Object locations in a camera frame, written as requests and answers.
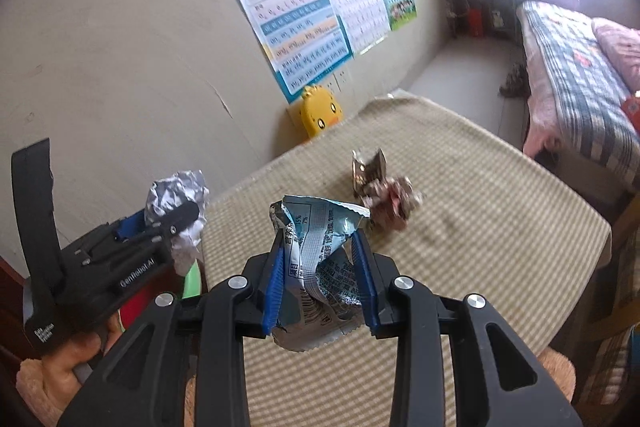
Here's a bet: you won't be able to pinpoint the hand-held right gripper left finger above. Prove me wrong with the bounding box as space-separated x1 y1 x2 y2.
57 234 291 427

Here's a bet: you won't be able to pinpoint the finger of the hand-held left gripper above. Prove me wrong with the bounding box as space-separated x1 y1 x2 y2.
149 202 199 234
112 209 148 242

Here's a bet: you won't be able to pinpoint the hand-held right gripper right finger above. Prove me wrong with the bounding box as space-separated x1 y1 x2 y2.
350 229 583 427

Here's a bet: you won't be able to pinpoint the silver foil wrapper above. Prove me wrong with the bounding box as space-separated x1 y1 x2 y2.
146 170 211 273

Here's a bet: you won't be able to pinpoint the silver blue snack wrapper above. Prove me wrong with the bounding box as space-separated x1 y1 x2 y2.
270 194 371 353

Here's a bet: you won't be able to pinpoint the red basin with green rim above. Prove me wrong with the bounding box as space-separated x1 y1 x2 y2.
117 257 203 333

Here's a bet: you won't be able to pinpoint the person's left forearm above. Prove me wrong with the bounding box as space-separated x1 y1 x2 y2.
15 354 81 427

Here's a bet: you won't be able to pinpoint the person's left hand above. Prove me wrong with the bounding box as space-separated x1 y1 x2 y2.
52 313 124 385

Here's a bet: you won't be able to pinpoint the dark red wooden furniture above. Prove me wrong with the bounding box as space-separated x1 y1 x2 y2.
0 257 31 358

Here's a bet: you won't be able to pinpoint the crumpled brown white wrapper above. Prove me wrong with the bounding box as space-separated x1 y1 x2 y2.
362 176 426 230

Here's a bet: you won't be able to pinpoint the torn dark brown carton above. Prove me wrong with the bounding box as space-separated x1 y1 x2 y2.
350 148 388 198

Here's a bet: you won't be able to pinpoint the yellow duck stool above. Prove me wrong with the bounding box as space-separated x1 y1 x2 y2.
287 86 345 140

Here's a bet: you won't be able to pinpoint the brown slippers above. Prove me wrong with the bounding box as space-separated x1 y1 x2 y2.
499 62 528 100

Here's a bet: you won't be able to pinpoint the red container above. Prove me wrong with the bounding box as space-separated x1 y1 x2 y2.
466 6 486 38

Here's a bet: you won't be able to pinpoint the bed with plaid quilt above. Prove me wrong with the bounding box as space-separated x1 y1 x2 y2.
515 0 640 195

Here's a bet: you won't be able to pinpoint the orange box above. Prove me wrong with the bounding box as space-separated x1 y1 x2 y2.
620 94 640 128

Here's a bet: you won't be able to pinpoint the pink pillow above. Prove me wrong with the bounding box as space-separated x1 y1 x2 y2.
591 17 640 98

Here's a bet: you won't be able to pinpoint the white wall socket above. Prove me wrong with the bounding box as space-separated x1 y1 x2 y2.
325 69 353 94

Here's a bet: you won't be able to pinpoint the blue bordered wall poster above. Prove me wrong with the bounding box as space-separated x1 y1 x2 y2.
214 0 355 104

